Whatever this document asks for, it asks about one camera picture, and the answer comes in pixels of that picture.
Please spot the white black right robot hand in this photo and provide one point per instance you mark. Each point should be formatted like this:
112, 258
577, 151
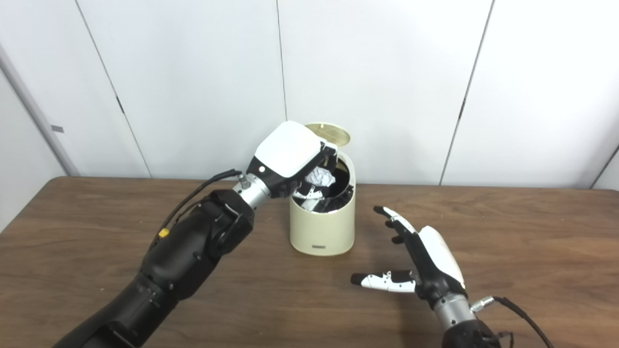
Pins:
437, 261

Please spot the grey wall corner strip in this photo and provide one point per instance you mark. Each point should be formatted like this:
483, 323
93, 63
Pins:
42, 126

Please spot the round cream bin lid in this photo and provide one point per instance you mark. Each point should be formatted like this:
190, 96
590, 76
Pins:
333, 131

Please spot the white paper ball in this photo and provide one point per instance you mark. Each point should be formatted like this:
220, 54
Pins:
321, 178

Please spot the black bin liner bag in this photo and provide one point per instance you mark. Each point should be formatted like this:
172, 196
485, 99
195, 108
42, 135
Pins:
341, 181

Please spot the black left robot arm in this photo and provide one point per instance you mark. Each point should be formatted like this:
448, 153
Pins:
193, 246

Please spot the cream-colored bin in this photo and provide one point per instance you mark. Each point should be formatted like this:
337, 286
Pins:
321, 227

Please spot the black wall panel hinge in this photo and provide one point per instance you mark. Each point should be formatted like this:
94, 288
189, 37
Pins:
120, 104

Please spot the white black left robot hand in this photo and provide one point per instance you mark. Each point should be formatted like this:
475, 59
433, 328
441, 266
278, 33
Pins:
285, 152

